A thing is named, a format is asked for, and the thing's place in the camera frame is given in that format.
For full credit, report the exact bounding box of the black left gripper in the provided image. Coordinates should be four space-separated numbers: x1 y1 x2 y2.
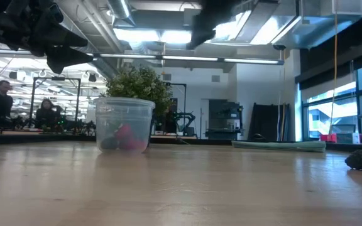
1 0 94 75

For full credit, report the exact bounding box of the dark blackberry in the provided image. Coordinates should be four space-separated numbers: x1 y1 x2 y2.
344 149 362 172

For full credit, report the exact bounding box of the long ceiling light bar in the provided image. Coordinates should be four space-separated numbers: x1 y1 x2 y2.
0 48 285 66

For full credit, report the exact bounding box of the seated person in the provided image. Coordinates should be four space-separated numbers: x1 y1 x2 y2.
35 98 63 129
0 80 14 126

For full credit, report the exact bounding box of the small green potted plant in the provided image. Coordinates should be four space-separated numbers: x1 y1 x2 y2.
104 64 174 120

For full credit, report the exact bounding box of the clear round plastic container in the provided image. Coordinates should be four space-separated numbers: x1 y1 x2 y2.
93 96 156 154

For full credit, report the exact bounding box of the black background cabinet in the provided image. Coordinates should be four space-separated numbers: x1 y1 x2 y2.
205 99 244 141

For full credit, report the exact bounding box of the black background robot rig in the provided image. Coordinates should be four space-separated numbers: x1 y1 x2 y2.
167 82 197 136

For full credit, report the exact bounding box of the black background panel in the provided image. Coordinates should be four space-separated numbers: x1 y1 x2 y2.
250 102 291 142

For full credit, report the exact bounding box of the folded teal cloth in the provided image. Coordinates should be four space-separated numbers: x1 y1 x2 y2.
231 139 327 154

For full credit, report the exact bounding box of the large window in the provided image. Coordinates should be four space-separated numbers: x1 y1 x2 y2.
300 64 362 141

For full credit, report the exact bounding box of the black background frame stand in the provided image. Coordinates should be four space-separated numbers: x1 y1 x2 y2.
28 77 82 129

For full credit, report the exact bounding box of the silver ventilation duct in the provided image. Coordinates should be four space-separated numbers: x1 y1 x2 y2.
206 0 362 50

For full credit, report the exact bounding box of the black aluminium table frame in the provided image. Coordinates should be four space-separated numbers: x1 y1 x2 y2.
0 131 362 155

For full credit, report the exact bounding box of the yellow hanging cable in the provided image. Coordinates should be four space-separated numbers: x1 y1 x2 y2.
329 0 339 136

